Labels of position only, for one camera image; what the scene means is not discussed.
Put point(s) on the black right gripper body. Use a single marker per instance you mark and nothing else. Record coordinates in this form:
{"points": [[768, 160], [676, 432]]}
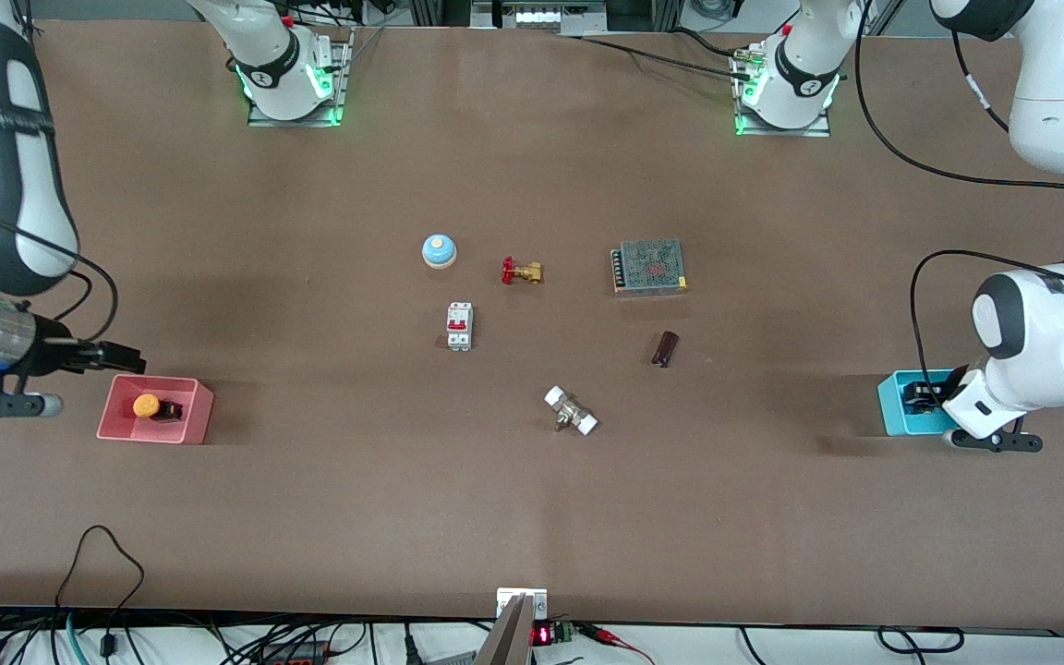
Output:
{"points": [[54, 352]]}

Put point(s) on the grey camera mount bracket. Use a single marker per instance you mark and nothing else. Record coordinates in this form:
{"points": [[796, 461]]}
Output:
{"points": [[513, 628]]}

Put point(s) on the red digit display module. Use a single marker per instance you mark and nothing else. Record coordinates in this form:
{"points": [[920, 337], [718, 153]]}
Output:
{"points": [[543, 634]]}

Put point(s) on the yellow push button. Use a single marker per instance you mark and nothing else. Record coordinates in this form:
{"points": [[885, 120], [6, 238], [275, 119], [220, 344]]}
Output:
{"points": [[146, 405]]}

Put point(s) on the metal fitting with white caps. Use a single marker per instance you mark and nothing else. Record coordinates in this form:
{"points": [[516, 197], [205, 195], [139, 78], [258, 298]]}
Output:
{"points": [[571, 411]]}

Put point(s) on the dark brown cylinder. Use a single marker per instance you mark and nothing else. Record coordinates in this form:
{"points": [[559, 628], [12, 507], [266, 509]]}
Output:
{"points": [[665, 349]]}

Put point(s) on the blue call bell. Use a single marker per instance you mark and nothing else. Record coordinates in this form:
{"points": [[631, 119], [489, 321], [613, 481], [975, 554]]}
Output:
{"points": [[439, 251]]}

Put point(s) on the metal mesh power supply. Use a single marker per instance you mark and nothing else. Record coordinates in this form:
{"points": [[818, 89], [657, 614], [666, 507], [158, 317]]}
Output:
{"points": [[650, 266]]}

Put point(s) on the white circuit breaker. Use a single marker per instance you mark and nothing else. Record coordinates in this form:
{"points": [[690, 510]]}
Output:
{"points": [[459, 325]]}

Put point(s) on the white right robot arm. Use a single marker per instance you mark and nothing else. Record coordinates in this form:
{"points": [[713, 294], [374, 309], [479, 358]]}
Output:
{"points": [[6, 212]]}

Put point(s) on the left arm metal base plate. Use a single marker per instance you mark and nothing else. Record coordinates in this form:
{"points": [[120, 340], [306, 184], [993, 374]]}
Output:
{"points": [[823, 129]]}

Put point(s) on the pink plastic box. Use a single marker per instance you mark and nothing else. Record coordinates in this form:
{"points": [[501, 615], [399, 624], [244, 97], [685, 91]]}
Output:
{"points": [[190, 420]]}

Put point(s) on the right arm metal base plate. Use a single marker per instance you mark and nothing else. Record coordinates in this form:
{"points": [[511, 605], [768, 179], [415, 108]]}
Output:
{"points": [[338, 102]]}

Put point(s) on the cyan plastic box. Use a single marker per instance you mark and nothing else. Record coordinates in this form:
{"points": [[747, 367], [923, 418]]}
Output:
{"points": [[892, 411]]}

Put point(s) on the red clip lead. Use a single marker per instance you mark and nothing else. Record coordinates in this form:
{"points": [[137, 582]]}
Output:
{"points": [[620, 642]]}

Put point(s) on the aluminium frame with white connector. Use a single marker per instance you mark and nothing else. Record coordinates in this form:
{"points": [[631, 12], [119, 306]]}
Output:
{"points": [[537, 17]]}

